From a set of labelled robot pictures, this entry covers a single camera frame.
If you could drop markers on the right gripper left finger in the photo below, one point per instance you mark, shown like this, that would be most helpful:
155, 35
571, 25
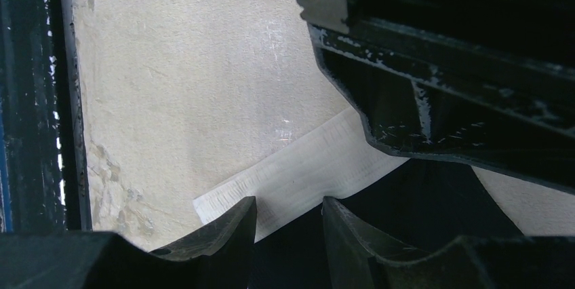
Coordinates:
217, 255

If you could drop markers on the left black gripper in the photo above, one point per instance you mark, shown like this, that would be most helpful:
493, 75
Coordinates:
489, 83

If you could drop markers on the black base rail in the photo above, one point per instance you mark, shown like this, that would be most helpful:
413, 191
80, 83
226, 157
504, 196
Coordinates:
44, 183

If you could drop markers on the black underwear white waistband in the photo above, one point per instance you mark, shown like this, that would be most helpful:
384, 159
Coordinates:
423, 203

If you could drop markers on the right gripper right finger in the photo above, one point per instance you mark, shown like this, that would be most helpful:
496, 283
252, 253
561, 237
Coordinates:
362, 256

